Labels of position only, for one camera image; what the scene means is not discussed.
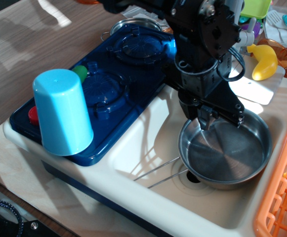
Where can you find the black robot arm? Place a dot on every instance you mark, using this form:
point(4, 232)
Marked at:
point(205, 35)

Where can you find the orange dish rack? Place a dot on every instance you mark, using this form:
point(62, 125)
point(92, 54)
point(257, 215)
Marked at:
point(271, 217)

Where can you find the yellow plastic banana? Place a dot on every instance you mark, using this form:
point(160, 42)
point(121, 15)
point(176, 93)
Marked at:
point(267, 61)

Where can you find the blue toy stove top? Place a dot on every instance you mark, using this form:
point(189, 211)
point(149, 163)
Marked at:
point(124, 76)

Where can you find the white grey toy faucet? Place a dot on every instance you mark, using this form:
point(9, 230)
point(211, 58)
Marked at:
point(260, 92)

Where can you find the light blue plastic cup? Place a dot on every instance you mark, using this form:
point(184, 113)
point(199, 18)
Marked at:
point(62, 112)

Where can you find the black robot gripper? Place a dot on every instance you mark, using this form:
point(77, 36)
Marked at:
point(205, 94)

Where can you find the lime green plastic container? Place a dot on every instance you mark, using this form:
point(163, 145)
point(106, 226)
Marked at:
point(256, 8)

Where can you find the green stove knob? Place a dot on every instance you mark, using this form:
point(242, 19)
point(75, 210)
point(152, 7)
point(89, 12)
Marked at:
point(81, 71)

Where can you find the red stove knob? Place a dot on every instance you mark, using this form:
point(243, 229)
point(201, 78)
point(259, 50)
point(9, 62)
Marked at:
point(33, 116)

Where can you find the stainless steel frying pan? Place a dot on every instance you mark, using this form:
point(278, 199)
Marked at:
point(223, 157)

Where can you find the cream toy sink unit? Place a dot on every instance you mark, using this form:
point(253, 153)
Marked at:
point(176, 207)

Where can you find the small steel pot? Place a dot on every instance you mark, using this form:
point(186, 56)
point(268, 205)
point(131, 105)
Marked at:
point(145, 22)

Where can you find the white toy spatula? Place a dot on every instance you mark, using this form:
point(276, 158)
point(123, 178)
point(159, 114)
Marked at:
point(275, 28)

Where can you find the orange bowl at top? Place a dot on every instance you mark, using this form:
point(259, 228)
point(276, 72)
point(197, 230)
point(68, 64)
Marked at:
point(88, 1)

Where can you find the clear plastic bag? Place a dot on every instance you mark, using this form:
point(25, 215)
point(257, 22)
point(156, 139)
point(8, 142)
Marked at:
point(137, 12)

